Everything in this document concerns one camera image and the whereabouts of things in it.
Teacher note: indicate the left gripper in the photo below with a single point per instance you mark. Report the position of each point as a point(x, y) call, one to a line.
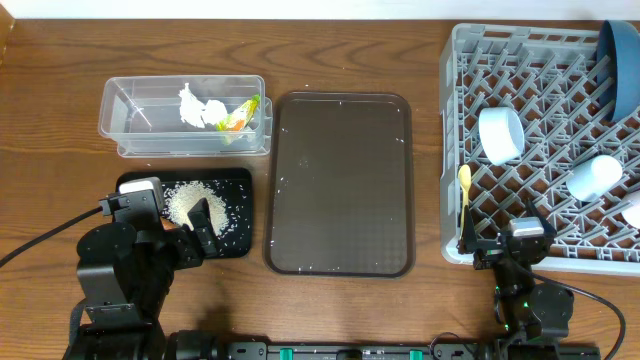
point(186, 256)

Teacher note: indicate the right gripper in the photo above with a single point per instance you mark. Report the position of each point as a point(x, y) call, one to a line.
point(490, 249)

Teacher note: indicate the pale yellow plastic spoon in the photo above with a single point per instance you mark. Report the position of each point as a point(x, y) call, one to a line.
point(465, 180)

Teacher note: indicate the light blue plastic cup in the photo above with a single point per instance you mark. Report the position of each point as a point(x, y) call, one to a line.
point(593, 178)

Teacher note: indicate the yellow green snack wrapper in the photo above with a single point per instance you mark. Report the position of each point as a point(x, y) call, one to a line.
point(240, 117)

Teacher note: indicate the light blue rice bowl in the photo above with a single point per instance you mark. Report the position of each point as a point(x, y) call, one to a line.
point(501, 134)

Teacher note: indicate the white tissue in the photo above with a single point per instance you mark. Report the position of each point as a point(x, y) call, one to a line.
point(198, 114)

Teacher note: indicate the pink plastic cup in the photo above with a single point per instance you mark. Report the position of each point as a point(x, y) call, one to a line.
point(631, 214)

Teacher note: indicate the dark blue plate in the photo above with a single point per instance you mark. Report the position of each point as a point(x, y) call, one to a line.
point(619, 41)

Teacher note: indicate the orange carrot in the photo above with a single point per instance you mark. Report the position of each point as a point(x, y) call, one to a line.
point(168, 225)

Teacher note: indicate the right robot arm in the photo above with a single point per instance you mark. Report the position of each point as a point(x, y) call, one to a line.
point(537, 310)

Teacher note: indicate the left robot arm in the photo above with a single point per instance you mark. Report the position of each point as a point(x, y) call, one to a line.
point(126, 268)

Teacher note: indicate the black waste bin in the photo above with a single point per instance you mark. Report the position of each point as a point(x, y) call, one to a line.
point(233, 185)

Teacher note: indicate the clear plastic waste bin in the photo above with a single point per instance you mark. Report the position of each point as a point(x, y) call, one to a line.
point(141, 114)

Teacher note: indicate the grey dishwasher rack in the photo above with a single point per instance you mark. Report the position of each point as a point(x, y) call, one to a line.
point(554, 81)

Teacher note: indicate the pile of white rice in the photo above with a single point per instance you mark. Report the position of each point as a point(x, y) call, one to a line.
point(183, 197)

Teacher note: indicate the dark brown serving tray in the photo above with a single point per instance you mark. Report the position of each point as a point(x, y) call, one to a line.
point(341, 190)

